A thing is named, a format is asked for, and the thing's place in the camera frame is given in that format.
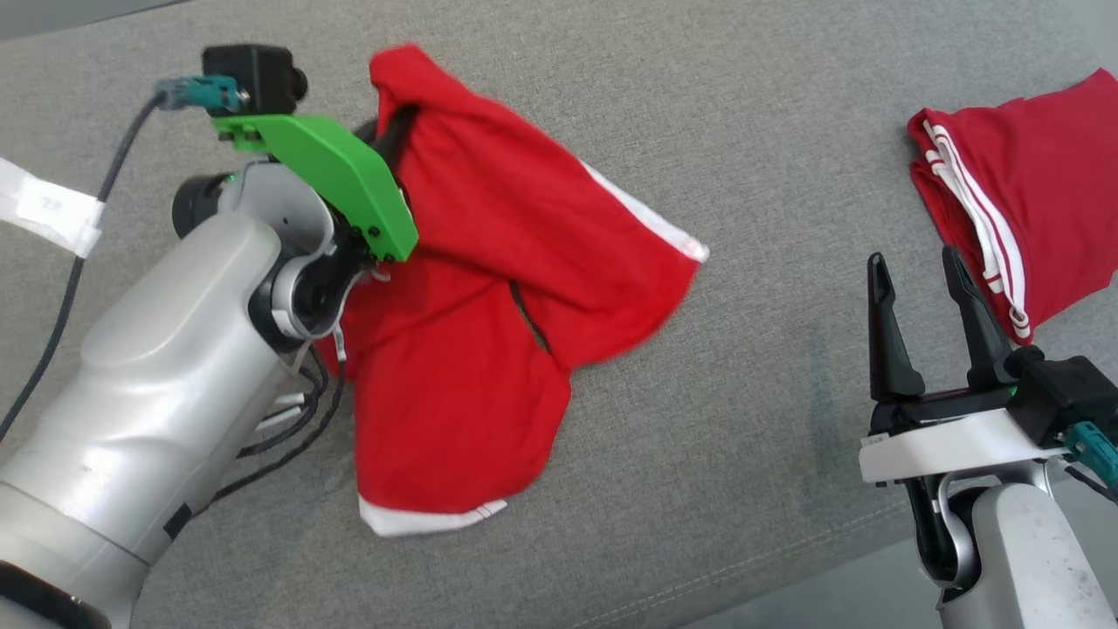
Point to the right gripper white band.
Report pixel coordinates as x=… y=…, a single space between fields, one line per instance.
x=943 y=445

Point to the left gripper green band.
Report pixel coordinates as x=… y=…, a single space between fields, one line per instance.
x=341 y=175

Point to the red jersey with white hem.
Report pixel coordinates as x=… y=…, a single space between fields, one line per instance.
x=454 y=384

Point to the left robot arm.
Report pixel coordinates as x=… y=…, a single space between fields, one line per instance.
x=157 y=393

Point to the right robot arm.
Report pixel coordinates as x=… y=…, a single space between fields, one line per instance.
x=1022 y=550

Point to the red garment with white stripes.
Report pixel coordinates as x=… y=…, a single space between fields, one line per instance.
x=1048 y=175

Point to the white tape label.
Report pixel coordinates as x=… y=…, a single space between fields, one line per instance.
x=52 y=210

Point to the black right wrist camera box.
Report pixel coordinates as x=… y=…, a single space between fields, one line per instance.
x=1061 y=393

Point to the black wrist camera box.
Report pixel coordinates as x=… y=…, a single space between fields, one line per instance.
x=249 y=79
x=1061 y=393

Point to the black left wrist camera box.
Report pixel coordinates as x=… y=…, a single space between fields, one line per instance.
x=249 y=79

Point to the teal right camera connector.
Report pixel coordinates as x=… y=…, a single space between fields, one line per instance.
x=1096 y=450

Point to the teal camera connector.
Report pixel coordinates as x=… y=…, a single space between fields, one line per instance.
x=1096 y=450
x=201 y=92

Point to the teal left camera connector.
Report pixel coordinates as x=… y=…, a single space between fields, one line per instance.
x=201 y=92

